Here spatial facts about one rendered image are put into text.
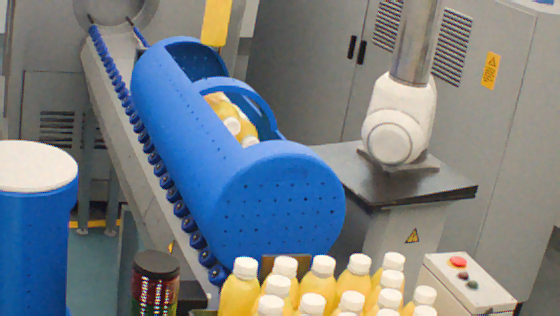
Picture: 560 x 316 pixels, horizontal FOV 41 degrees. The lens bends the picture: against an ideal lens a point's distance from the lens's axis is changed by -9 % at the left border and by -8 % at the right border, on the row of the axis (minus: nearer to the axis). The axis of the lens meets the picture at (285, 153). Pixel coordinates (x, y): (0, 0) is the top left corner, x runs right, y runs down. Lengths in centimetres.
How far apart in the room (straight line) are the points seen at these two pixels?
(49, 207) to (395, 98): 83
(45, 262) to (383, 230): 89
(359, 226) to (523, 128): 121
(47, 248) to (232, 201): 48
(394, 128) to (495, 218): 150
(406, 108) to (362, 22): 201
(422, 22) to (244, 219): 65
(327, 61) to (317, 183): 258
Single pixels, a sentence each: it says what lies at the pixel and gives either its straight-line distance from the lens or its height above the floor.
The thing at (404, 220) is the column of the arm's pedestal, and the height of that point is 92.
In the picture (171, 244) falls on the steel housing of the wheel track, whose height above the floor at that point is 88.
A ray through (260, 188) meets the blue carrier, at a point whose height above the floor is 116.
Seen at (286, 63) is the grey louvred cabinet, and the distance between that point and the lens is 445.
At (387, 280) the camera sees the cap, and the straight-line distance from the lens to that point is 141.
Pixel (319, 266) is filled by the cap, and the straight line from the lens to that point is 140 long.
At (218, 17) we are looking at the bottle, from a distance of 215.
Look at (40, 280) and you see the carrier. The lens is 180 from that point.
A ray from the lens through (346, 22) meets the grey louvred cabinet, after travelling 398.
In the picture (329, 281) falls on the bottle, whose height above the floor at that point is 107.
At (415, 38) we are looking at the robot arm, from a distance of 187.
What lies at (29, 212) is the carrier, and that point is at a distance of 171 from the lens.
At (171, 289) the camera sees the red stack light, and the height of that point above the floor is 123.
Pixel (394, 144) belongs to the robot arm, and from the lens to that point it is 187.
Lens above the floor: 175
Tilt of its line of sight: 20 degrees down
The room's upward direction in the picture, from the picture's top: 11 degrees clockwise
